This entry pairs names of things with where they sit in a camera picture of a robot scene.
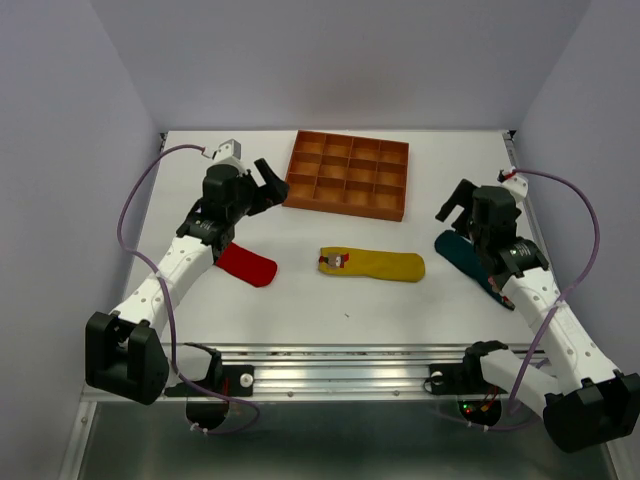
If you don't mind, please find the yellow bear sock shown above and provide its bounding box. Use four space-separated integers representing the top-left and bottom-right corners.
317 247 425 283

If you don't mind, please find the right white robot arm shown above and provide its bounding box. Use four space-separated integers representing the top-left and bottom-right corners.
424 172 639 453

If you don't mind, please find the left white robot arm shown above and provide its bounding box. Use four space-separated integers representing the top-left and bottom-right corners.
85 159 289 405

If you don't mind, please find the teal sock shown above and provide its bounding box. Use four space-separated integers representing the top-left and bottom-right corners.
434 230 515 311

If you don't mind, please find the red sock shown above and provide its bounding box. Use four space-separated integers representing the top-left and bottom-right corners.
215 243 278 288

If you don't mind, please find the orange compartment tray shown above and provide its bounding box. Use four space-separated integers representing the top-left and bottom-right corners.
283 130 409 222

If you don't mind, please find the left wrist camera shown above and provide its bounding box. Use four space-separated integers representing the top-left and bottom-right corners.
210 139 242 161

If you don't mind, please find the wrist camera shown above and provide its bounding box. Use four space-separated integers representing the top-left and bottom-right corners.
498 168 528 203
210 139 242 161

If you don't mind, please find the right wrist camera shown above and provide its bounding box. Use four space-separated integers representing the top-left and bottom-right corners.
498 168 528 203

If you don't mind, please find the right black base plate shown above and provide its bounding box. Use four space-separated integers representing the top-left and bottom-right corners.
427 361 513 396

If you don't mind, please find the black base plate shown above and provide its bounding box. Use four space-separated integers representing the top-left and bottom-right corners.
165 363 254 398
427 361 513 396

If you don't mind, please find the aluminium mounting rail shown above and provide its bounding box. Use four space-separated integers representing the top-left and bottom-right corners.
82 342 551 402

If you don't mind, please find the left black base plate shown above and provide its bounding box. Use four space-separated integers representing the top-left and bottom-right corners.
165 363 254 398

